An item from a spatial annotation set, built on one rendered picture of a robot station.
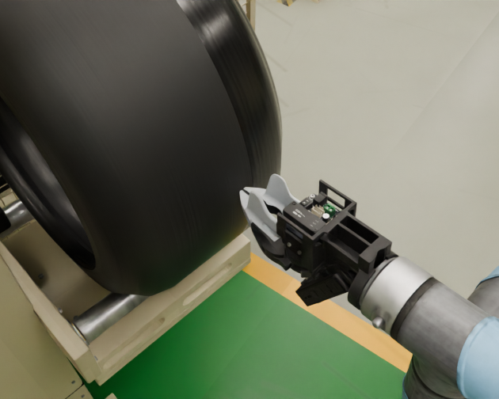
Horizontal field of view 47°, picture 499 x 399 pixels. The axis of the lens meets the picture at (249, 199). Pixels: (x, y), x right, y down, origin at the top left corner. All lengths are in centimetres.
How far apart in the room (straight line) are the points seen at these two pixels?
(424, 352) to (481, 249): 168
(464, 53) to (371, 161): 88
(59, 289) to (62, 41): 63
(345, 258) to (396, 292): 6
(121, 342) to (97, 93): 51
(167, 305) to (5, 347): 26
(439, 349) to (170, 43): 41
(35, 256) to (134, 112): 64
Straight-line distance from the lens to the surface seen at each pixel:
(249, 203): 68
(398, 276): 59
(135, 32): 63
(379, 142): 248
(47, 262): 118
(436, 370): 59
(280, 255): 65
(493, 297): 72
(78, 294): 113
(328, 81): 272
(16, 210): 112
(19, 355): 104
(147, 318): 101
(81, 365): 93
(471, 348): 56
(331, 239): 61
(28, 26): 63
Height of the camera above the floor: 176
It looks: 52 degrees down
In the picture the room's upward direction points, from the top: straight up
